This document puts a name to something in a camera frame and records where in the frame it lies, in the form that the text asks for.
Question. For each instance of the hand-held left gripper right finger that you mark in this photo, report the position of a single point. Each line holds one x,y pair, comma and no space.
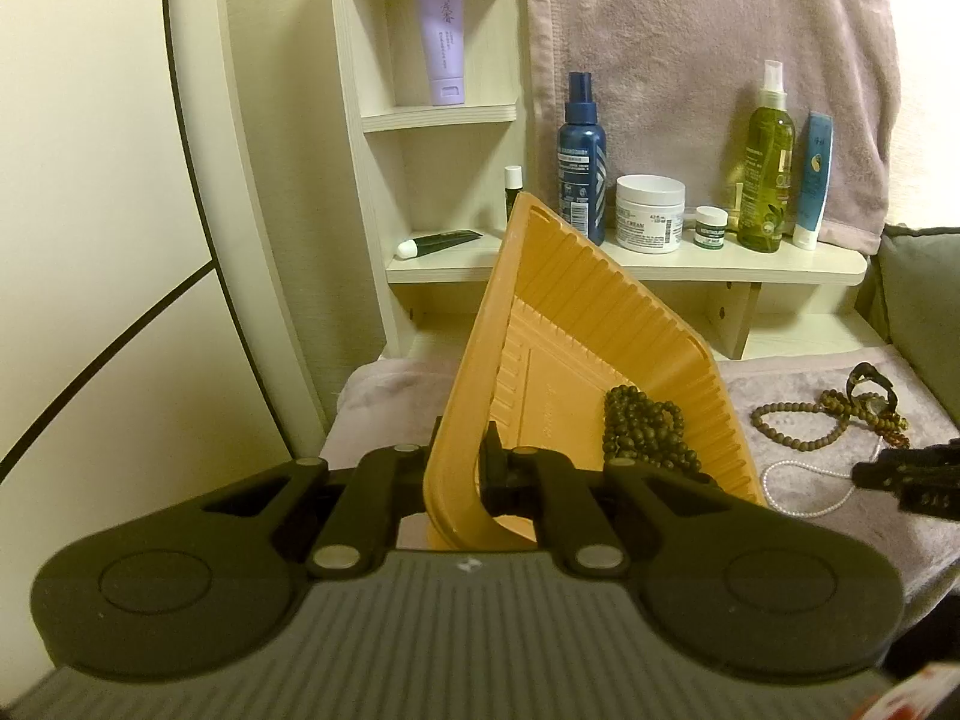
499,480

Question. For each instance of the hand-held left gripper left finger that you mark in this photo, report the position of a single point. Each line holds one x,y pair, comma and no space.
409,480

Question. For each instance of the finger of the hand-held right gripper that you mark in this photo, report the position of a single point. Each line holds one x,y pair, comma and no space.
934,501
915,465

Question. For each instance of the orange plastic basket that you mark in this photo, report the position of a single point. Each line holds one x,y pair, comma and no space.
570,330

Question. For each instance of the pink fluffy mat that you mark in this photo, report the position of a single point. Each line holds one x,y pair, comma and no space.
787,386

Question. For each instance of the grey green cushion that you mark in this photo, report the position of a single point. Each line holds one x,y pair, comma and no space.
922,292

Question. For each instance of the white and red blurred object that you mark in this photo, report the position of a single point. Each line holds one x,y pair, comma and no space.
915,694

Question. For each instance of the black tube with white cap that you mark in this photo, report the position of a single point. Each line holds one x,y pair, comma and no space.
442,241

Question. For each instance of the cream wooden shelf unit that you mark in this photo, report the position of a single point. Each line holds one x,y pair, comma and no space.
750,270

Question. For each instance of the small dark bottle white cap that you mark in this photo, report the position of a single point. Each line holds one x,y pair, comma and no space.
513,195

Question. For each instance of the blue and white tube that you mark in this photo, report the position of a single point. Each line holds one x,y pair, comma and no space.
812,187

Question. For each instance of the white cream jar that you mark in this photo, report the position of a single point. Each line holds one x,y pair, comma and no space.
649,217

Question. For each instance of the small green jar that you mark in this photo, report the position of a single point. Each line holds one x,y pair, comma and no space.
711,229

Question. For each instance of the green spray bottle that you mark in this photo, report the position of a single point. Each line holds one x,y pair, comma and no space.
765,180

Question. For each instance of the blue spray bottle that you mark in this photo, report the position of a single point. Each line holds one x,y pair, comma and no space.
581,165

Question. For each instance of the purple tube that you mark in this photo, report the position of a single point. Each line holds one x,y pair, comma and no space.
439,37

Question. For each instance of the pink hanging towel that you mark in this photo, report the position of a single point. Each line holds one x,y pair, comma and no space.
660,30

